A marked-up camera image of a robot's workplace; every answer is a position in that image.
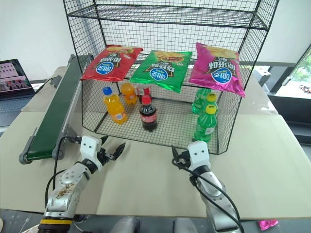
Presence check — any green conveyor belt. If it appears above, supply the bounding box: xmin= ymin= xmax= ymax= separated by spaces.
xmin=18 ymin=53 xmax=95 ymax=166

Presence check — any cola bottle red cap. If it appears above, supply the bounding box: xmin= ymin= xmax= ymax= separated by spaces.
xmin=138 ymin=95 xmax=159 ymax=133

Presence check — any red potato chip bag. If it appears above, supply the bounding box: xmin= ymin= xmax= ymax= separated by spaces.
xmin=80 ymin=44 xmax=144 ymax=83

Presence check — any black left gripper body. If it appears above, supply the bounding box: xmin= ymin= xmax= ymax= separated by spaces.
xmin=97 ymin=145 xmax=116 ymax=168

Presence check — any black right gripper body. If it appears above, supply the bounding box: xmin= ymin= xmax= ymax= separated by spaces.
xmin=178 ymin=150 xmax=191 ymax=171

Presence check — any green soda bottle yellow cap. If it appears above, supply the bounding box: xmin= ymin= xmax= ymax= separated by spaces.
xmin=195 ymin=93 xmax=219 ymax=115
xmin=193 ymin=104 xmax=219 ymax=144

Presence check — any orange soda bottle blue cap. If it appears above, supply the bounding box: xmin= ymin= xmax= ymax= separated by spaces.
xmin=102 ymin=86 xmax=129 ymax=126

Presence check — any grey rounded shape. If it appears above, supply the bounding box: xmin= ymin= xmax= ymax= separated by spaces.
xmin=113 ymin=216 xmax=141 ymax=233

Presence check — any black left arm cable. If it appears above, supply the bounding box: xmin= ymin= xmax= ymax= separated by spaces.
xmin=44 ymin=135 xmax=82 ymax=207

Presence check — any black wire mesh shelf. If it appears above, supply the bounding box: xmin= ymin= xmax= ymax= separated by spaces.
xmin=62 ymin=0 xmax=280 ymax=155

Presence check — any magenta potato chip bag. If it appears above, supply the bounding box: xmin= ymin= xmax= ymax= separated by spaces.
xmin=189 ymin=41 xmax=246 ymax=98

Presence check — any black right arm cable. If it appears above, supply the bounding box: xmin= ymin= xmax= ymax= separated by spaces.
xmin=188 ymin=169 xmax=244 ymax=233

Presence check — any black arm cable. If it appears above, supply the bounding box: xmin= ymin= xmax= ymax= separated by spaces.
xmin=44 ymin=135 xmax=82 ymax=207
xmin=188 ymin=169 xmax=244 ymax=233

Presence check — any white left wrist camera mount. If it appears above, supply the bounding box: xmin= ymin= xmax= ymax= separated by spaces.
xmin=79 ymin=135 xmax=103 ymax=173

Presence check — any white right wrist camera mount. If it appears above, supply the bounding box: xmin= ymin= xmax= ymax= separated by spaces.
xmin=186 ymin=140 xmax=211 ymax=171

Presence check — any black side table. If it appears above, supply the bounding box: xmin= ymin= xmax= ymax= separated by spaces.
xmin=252 ymin=65 xmax=293 ymax=94

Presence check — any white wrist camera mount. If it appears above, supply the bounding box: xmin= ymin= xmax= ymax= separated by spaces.
xmin=79 ymin=135 xmax=103 ymax=173
xmin=186 ymin=140 xmax=211 ymax=171

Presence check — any green potato chip bag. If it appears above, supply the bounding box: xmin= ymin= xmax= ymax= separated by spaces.
xmin=129 ymin=50 xmax=193 ymax=94

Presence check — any black low cabinet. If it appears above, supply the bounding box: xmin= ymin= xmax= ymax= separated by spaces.
xmin=266 ymin=90 xmax=311 ymax=147

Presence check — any open laptop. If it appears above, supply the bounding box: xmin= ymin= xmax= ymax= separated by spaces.
xmin=0 ymin=58 xmax=36 ymax=128

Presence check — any cola bottle red label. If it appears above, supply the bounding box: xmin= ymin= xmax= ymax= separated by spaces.
xmin=136 ymin=83 xmax=153 ymax=103

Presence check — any black laptop power cable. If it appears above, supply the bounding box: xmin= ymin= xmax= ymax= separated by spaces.
xmin=34 ymin=76 xmax=58 ymax=95

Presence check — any magenta wrapper scrap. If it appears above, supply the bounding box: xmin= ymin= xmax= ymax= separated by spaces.
xmin=258 ymin=219 xmax=279 ymax=232

